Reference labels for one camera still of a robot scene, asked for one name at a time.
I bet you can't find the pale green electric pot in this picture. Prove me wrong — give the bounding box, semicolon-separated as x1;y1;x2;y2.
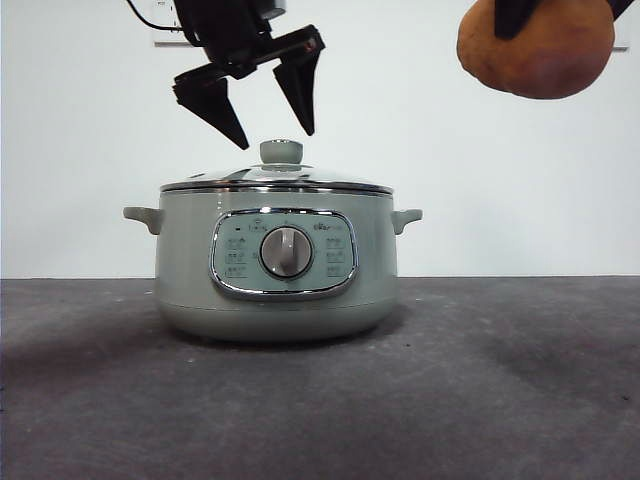
122;189;424;344

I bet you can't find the black cable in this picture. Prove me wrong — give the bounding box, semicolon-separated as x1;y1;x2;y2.
124;0;187;34

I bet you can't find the white wall socket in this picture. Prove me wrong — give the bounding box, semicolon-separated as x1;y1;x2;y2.
153;0;201;49
611;12;631;53

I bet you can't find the glass lid with green knob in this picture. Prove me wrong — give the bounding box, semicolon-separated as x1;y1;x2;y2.
160;138;395;194

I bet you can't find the brown potato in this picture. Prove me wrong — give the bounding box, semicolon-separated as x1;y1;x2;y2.
456;0;617;101

